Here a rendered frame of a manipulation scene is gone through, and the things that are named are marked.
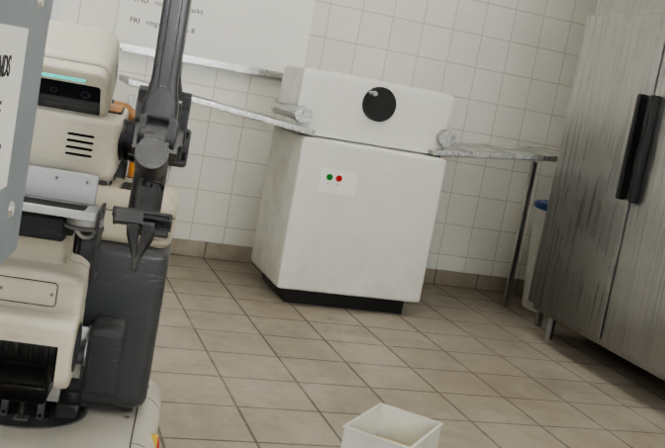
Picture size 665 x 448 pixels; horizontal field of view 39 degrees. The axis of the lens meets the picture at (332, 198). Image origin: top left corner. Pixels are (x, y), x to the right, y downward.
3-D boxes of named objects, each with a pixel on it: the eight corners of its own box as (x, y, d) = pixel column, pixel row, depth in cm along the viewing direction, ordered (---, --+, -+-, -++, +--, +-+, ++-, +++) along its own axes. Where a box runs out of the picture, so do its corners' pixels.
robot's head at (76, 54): (17, 62, 197) (14, 6, 186) (118, 80, 200) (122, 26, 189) (-1, 111, 188) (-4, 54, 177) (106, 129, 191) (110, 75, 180)
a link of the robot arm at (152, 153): (183, 134, 174) (137, 127, 172) (187, 108, 163) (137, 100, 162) (173, 195, 169) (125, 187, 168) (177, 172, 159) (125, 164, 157)
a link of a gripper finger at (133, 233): (162, 269, 159) (170, 217, 163) (119, 263, 158) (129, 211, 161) (161, 279, 166) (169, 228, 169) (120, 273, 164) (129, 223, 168)
